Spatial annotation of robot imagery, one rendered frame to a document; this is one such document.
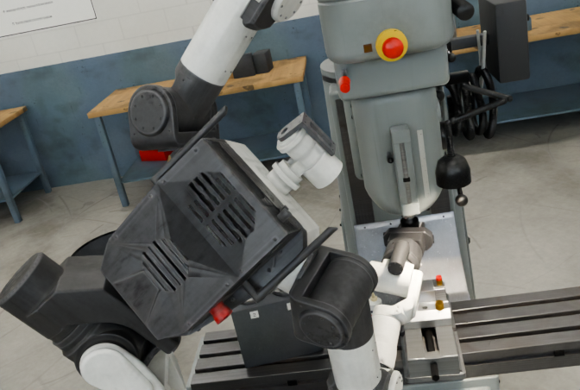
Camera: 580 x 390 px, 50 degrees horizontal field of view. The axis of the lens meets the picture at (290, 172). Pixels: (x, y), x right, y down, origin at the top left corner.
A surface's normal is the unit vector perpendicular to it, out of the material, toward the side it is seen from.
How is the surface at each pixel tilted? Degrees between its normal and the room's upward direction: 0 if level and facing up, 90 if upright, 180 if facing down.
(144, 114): 70
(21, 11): 90
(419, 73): 90
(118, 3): 90
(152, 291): 74
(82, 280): 13
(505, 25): 90
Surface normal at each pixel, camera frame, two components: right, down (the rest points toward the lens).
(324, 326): -0.43, 0.54
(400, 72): -0.06, 0.39
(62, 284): 0.03, -0.94
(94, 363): 0.15, 0.34
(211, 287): -0.37, 0.15
